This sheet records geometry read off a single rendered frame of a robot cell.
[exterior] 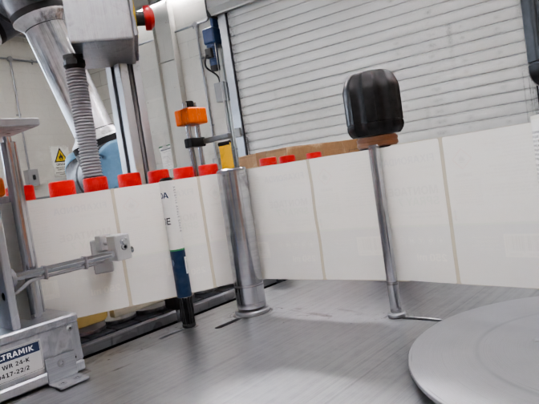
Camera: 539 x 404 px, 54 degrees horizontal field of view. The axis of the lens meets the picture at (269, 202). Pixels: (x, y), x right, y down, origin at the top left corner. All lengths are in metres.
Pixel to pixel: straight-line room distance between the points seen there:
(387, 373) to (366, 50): 5.04
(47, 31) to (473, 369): 1.02
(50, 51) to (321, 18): 4.63
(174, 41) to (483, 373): 6.53
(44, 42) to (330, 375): 0.94
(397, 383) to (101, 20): 0.66
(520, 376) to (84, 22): 0.72
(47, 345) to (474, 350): 0.39
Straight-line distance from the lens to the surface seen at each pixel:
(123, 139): 0.99
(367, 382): 0.44
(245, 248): 0.66
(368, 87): 0.75
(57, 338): 0.58
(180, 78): 6.72
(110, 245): 0.62
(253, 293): 0.67
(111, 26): 0.86
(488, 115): 5.08
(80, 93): 0.89
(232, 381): 0.48
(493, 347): 0.46
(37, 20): 1.21
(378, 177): 0.57
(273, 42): 5.91
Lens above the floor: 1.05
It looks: 3 degrees down
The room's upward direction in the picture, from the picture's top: 9 degrees counter-clockwise
